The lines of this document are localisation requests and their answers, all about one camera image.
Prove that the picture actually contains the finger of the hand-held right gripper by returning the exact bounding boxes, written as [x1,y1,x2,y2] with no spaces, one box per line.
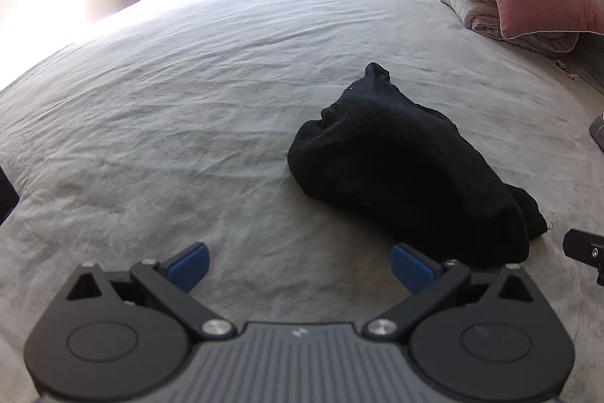
[564,228,604,286]

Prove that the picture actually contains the small beige trinket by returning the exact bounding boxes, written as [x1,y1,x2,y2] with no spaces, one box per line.
[557,60,579,83]

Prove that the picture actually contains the bed with grey sheet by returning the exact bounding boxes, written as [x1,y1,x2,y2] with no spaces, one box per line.
[0,0,604,403]

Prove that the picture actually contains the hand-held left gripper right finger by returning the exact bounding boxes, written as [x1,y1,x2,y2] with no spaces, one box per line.
[362,242,539,340]

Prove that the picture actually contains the dark cloth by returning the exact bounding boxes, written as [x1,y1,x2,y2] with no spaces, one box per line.
[0,164,20,224]

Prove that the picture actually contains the black shirt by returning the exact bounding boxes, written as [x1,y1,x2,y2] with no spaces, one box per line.
[287,62,549,269]

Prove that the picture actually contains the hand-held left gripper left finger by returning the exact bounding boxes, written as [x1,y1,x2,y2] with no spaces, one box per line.
[63,241,238,341]

